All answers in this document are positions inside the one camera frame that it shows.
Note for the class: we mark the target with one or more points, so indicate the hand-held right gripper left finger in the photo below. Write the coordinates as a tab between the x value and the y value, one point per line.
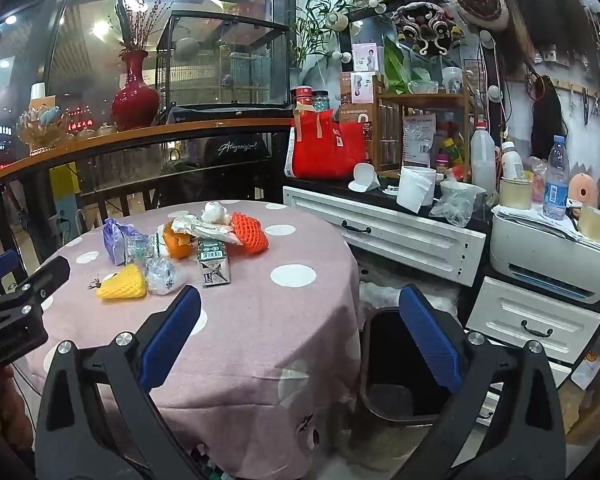
172	335

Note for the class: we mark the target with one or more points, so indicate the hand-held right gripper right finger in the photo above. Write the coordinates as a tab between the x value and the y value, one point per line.
430	335

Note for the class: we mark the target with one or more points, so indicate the dark brown trash bin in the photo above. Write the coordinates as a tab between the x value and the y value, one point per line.
390	350

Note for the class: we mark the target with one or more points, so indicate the clear plastic bag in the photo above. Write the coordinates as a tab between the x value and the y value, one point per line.
162	275
455	205

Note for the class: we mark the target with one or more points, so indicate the yellow foam fruit net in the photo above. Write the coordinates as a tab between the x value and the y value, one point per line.
122	282

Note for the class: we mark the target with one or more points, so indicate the green white drink carton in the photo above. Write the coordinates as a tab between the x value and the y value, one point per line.
212	260

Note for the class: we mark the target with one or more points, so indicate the orange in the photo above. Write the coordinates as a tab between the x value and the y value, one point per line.
177	246

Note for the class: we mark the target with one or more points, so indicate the purple snack wrapper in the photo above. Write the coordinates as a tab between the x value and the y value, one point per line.
114	242

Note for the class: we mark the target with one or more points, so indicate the white printed wrapper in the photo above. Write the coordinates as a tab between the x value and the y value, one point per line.
200	227

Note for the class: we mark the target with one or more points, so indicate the red foam fruit net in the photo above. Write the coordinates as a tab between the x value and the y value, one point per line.
247	232

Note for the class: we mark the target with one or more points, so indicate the white tissue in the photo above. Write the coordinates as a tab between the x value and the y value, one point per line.
215	212

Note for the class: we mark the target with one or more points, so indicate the white fluffy cloth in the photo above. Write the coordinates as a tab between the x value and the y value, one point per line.
380	295

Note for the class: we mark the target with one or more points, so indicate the pink polka-dot tablecloth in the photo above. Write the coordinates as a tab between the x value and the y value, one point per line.
260	320

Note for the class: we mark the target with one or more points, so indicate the white drawer unit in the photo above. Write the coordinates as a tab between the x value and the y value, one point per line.
520	310

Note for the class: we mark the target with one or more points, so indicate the white printer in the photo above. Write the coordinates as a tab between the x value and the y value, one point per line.
530	245

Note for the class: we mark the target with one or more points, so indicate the gold lotus ornament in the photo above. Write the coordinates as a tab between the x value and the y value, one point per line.
40	127

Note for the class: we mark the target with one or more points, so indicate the beige tape roll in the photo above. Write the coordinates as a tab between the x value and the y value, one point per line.
595	225
515	195

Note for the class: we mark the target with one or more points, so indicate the white plastic stand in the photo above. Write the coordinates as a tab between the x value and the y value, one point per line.
362	175

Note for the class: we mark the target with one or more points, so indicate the white plastic jug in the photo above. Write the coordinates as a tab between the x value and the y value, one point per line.
482	160

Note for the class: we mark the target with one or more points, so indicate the yellow cap bottle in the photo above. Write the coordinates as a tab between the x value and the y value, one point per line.
453	152

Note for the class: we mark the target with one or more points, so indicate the white yogurt bottle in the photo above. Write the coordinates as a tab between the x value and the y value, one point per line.
511	162

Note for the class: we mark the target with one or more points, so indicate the blue label water bottle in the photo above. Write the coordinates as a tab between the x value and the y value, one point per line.
555	190

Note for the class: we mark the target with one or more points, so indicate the black chair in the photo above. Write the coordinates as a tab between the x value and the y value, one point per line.
235	152

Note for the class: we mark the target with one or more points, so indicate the white printed pouch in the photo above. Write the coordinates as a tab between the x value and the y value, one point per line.
419	140

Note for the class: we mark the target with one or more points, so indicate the wooden shelf rack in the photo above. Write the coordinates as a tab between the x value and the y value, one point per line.
395	130

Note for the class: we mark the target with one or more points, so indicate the red ceramic vase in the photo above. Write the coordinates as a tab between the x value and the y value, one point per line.
135	100

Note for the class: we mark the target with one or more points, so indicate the pink round humidifier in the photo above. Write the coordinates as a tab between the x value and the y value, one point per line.
582	187

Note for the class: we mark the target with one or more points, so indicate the red tote bag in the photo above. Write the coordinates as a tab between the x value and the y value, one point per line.
325	150

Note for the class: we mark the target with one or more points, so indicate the brown product box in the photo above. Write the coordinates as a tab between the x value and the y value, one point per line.
357	105

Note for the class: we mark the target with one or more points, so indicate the black wig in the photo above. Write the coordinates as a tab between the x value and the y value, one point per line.
547	120

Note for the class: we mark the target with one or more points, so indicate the glass bowl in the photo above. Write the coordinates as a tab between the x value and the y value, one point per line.
422	87

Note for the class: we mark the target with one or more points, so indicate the clear plastic cup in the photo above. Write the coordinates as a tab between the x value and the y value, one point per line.
451	80

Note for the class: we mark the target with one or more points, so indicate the dark lid jar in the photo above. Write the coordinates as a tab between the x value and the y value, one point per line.
321	101

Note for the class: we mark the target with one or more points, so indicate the red lid jar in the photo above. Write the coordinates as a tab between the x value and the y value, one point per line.
302	95

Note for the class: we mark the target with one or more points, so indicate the black framed glass case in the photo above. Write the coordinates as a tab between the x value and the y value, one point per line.
220	60

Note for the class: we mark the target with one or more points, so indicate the dried branches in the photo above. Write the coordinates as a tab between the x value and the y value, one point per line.
140	25

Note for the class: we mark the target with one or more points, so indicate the pink product box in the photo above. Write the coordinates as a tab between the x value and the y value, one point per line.
367	57

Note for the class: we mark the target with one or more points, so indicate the lion dance head ornament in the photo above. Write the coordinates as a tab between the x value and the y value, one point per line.
425	30

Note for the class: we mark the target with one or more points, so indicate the green bamboo plant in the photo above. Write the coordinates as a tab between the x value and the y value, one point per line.
312	25

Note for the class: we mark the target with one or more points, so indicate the red heart cushion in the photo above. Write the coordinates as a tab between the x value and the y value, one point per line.
480	0

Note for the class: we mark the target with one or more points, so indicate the wooden counter rail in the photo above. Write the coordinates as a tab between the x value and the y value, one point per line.
155	135

